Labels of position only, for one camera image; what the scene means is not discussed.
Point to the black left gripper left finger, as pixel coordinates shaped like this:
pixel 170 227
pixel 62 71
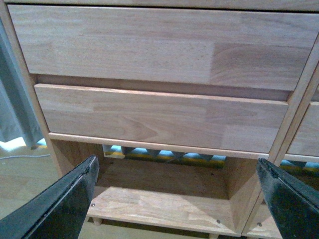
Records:
pixel 59 211

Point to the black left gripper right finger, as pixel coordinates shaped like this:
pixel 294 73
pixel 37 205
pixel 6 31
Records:
pixel 293 204

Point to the wooden shelf cabinet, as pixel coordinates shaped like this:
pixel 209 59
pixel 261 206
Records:
pixel 197 189

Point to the grey curtain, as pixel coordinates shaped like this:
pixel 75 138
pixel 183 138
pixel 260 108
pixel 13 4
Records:
pixel 17 115

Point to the lower wooden drawer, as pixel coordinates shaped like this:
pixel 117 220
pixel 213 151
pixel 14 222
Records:
pixel 177 119

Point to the wooden drawer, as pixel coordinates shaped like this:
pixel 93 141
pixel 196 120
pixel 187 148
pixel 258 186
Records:
pixel 227 48
pixel 177 119

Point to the upper wooden drawer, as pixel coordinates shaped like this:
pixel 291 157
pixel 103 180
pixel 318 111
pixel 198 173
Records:
pixel 227 48

